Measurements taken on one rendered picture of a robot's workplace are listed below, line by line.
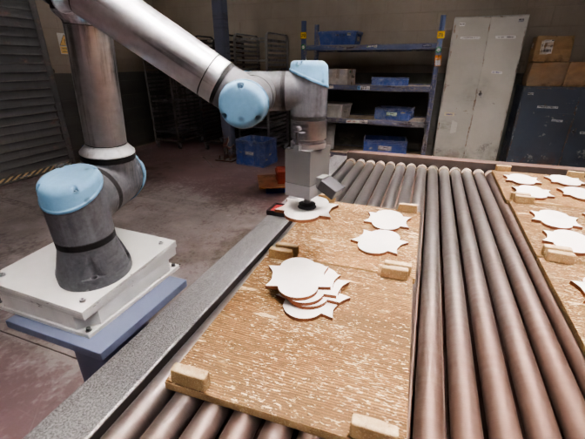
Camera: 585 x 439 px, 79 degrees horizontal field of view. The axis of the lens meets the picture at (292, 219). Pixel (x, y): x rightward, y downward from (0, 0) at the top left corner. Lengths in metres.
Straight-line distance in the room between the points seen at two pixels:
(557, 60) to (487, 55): 0.79
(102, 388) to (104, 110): 0.53
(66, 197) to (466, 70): 5.00
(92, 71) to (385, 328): 0.74
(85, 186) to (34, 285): 0.27
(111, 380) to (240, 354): 0.20
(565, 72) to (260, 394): 5.42
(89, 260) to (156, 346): 0.24
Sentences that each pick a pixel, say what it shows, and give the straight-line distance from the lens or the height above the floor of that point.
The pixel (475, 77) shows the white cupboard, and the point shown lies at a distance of 5.35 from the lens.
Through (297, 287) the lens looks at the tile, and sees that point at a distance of 0.71.
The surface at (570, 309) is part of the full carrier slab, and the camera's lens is 0.89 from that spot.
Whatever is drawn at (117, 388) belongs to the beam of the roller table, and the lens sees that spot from 0.66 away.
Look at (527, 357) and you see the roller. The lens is 0.75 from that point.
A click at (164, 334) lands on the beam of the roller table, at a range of 0.73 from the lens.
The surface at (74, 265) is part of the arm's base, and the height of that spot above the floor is 1.00.
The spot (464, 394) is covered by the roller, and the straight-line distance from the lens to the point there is 0.65.
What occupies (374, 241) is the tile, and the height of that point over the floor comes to 0.94.
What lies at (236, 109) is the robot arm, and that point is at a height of 1.31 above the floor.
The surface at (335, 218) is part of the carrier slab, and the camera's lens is 1.10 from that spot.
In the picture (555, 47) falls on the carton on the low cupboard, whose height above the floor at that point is 1.55.
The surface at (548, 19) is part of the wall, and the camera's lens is 6.03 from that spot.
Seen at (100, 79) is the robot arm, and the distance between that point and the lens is 0.85.
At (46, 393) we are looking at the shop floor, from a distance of 2.11.
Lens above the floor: 1.37
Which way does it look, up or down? 24 degrees down
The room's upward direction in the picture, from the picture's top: straight up
